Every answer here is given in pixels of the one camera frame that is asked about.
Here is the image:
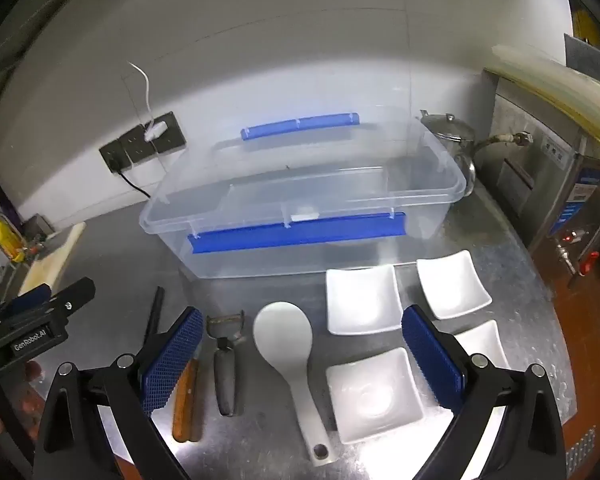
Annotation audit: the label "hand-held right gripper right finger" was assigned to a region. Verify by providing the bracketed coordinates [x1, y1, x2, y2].
[401, 304, 568, 480]

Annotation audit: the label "wooden handled metal spatula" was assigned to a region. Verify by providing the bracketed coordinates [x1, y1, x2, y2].
[171, 357, 202, 443]

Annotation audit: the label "stainless steel appliance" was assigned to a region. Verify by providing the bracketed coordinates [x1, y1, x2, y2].
[482, 67, 600, 291]

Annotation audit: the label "wooden cutting board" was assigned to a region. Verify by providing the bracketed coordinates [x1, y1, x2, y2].
[19, 221, 87, 295]

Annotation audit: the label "cream plastic strips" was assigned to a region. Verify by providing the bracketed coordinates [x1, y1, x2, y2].
[492, 44, 600, 141]

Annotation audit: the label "steel kettle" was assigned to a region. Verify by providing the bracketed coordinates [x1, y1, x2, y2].
[419, 109, 477, 196]

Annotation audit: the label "clear storage box blue handles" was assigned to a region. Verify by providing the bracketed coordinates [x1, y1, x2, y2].
[139, 105, 468, 281]

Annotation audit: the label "person's left hand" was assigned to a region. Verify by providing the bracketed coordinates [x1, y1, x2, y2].
[0, 360, 44, 437]

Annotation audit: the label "braided metal hose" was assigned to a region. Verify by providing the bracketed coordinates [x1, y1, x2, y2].
[472, 131, 533, 153]

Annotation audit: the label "black power cable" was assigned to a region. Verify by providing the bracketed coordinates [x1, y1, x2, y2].
[111, 159, 153, 201]

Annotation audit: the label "white plug with cable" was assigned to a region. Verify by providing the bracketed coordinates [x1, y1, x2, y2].
[127, 61, 168, 142]

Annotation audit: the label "dark wall socket panel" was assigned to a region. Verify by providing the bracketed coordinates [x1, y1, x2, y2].
[99, 111, 187, 175]

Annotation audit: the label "white rice paddle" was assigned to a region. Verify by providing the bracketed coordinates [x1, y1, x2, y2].
[252, 301, 338, 467]

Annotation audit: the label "small grey box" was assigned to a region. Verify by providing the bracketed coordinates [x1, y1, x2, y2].
[22, 214, 56, 241]

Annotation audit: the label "thin black stick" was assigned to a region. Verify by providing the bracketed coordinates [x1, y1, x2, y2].
[141, 286, 165, 348]

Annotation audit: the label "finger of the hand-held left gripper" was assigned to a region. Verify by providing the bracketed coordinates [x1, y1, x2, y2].
[0, 283, 52, 319]
[49, 277, 96, 316]

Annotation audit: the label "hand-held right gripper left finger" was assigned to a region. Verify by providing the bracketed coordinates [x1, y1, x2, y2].
[32, 306, 204, 480]

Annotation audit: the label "white square dish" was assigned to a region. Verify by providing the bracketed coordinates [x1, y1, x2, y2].
[325, 264, 405, 336]
[325, 346, 426, 445]
[452, 319, 511, 371]
[416, 250, 493, 321]

